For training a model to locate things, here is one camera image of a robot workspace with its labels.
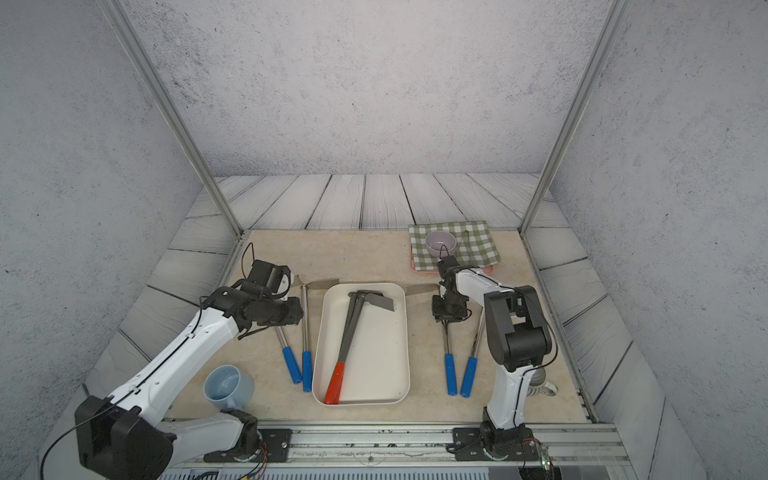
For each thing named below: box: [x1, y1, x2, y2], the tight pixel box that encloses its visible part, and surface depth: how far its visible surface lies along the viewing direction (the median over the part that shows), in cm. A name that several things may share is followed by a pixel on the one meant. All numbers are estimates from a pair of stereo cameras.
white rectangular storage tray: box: [312, 283, 411, 405], surface depth 92 cm
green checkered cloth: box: [409, 220, 501, 271], surface depth 118 cm
